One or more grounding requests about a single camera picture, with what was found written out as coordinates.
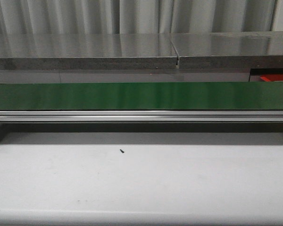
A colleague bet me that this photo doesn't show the grey stone slab left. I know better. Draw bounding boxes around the grey stone slab left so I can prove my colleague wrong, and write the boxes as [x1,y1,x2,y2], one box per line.
[0,34,177,70]

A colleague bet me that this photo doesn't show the grey stone slab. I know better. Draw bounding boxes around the grey stone slab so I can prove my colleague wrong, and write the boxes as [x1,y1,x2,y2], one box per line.
[0,34,177,70]
[170,32,283,69]

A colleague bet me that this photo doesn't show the green conveyor belt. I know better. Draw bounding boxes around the green conveyor belt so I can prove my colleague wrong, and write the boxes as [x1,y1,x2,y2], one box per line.
[0,82,283,111]

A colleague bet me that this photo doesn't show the grey stone slab right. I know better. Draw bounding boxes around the grey stone slab right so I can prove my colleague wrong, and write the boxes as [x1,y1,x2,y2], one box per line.
[170,32,283,69]

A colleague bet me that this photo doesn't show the red plastic tray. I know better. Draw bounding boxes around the red plastic tray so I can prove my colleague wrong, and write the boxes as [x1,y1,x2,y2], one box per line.
[260,74,283,82]

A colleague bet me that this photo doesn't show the grey curtain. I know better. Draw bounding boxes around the grey curtain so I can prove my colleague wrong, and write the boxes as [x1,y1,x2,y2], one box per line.
[0,0,283,34]

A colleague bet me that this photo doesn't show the aluminium conveyor frame rail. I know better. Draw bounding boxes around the aluminium conveyor frame rail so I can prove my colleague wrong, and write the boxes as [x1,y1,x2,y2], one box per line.
[0,110,283,123]

